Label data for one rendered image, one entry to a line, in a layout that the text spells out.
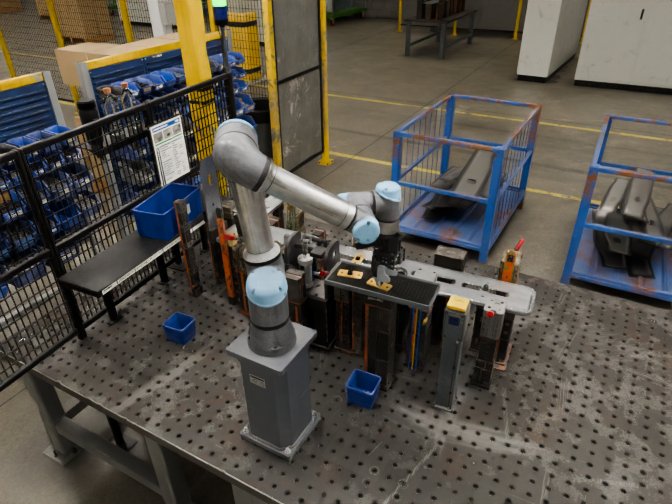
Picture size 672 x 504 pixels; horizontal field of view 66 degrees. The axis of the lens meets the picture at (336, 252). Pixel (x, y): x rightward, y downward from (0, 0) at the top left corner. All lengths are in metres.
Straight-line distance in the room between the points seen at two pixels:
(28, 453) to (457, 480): 2.14
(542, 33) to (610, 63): 1.14
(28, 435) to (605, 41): 8.82
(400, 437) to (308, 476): 0.34
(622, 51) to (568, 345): 7.52
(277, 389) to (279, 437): 0.22
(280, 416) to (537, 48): 8.52
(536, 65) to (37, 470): 8.72
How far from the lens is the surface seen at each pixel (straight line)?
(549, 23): 9.54
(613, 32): 9.49
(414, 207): 4.49
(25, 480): 3.04
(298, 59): 5.12
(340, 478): 1.79
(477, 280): 2.11
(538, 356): 2.29
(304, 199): 1.35
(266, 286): 1.48
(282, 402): 1.68
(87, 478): 2.91
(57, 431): 2.91
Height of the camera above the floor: 2.17
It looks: 32 degrees down
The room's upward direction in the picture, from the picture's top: 1 degrees counter-clockwise
